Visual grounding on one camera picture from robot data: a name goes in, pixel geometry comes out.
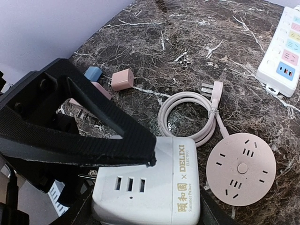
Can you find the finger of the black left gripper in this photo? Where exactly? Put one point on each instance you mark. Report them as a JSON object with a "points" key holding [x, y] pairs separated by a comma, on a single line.
{"points": [[31, 130]]}

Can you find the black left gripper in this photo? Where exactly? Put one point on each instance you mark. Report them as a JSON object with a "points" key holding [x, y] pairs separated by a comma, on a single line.
{"points": [[35, 180]]}

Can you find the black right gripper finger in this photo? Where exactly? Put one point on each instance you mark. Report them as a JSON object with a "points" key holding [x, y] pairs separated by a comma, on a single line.
{"points": [[211, 213]]}

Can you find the white cube socket adapter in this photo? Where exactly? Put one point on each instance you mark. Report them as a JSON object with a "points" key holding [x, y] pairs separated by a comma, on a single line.
{"points": [[166, 194]]}

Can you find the pink round socket hub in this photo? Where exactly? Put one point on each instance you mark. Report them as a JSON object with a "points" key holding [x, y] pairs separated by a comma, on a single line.
{"points": [[241, 169]]}

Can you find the pink cube socket adapter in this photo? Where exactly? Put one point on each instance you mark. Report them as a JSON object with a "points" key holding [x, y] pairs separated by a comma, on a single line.
{"points": [[89, 95]]}

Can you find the blue small charger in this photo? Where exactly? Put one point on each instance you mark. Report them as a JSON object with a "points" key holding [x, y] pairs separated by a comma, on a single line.
{"points": [[93, 74]]}

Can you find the pink small charger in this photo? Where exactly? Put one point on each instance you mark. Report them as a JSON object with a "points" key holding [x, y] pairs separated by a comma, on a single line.
{"points": [[122, 80]]}

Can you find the white multicolour power strip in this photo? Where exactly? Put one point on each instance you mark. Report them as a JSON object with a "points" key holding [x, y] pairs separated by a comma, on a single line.
{"points": [[279, 69]]}

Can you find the white slotted cable duct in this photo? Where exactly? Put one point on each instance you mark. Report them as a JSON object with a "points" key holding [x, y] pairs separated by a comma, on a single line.
{"points": [[54, 194]]}

